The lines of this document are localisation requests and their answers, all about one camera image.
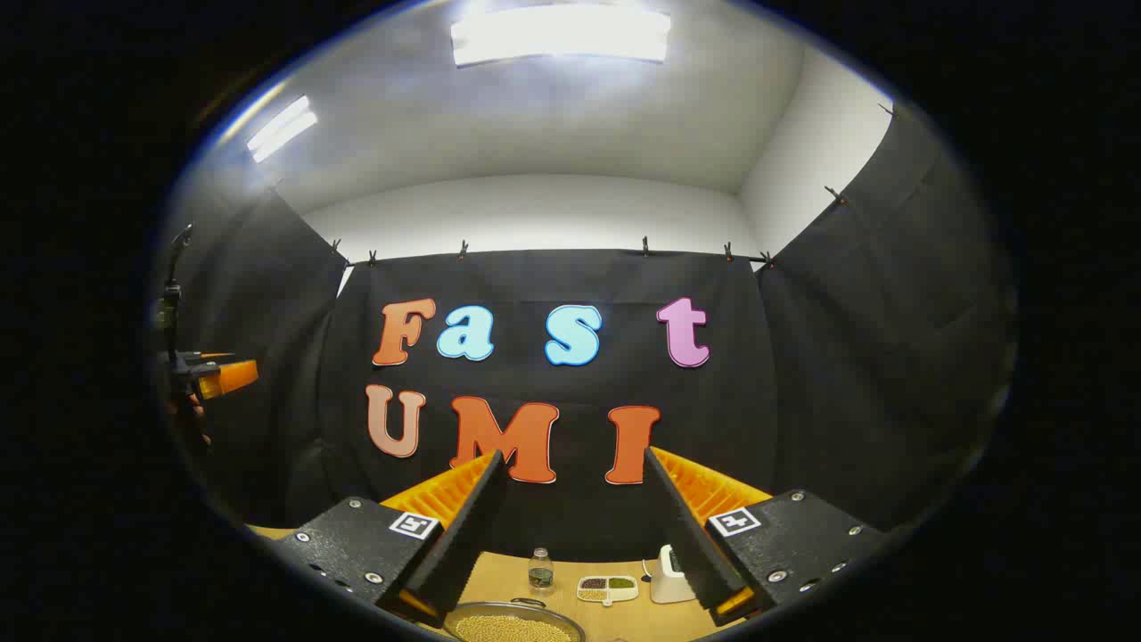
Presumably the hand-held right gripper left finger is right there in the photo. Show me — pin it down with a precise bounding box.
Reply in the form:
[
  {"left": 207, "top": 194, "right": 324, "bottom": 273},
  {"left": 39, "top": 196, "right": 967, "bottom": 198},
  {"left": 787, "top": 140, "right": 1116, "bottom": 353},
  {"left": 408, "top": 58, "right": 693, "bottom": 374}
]
[{"left": 272, "top": 449, "right": 507, "bottom": 628}]

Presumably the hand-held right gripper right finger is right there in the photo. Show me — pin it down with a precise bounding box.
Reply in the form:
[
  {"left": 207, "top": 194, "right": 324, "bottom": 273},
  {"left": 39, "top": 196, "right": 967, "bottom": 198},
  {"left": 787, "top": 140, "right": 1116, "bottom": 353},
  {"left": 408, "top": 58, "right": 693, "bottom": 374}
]
[{"left": 644, "top": 446, "right": 888, "bottom": 627}]

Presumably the steel pot with black handles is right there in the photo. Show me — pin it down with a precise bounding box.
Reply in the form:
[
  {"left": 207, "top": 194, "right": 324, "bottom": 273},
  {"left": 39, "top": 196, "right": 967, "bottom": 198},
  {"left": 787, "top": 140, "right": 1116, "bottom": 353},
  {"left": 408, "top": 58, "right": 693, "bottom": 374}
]
[{"left": 443, "top": 597, "right": 587, "bottom": 642}]

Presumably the white toaster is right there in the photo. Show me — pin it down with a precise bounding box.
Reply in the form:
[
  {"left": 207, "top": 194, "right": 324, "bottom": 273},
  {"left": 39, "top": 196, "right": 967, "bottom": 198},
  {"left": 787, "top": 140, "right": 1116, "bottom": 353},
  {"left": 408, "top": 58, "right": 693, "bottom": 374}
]
[{"left": 649, "top": 544, "right": 696, "bottom": 605}]

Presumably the pile of yellow soybeans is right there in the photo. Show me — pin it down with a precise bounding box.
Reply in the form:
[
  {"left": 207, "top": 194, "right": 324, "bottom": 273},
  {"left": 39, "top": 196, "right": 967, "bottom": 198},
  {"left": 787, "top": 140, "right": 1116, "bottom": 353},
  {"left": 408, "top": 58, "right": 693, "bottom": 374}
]
[{"left": 455, "top": 614, "right": 573, "bottom": 642}]

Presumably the white divided bean tray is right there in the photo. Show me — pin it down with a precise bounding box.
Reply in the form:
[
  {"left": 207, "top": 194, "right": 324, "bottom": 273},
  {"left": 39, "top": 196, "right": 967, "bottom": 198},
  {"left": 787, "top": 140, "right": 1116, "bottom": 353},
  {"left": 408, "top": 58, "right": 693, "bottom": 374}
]
[{"left": 576, "top": 575, "right": 640, "bottom": 607}]

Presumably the narrow ceiling light panel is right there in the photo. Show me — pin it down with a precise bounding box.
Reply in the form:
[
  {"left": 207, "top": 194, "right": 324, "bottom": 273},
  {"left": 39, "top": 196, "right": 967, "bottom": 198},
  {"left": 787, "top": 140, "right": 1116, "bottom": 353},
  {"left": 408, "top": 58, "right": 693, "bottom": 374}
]
[{"left": 246, "top": 95, "right": 319, "bottom": 163}]

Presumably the row of black cloth clips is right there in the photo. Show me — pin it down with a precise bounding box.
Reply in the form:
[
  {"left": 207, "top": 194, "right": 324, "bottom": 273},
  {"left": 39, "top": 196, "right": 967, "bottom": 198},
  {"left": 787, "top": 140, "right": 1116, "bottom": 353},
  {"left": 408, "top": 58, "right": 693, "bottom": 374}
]
[{"left": 267, "top": 103, "right": 897, "bottom": 268}]

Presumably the large ceiling light panel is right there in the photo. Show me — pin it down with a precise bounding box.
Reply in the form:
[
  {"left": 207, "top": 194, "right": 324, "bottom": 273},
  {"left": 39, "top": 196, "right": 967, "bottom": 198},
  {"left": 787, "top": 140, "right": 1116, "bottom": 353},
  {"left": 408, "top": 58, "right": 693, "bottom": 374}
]
[{"left": 450, "top": 7, "right": 671, "bottom": 68}]

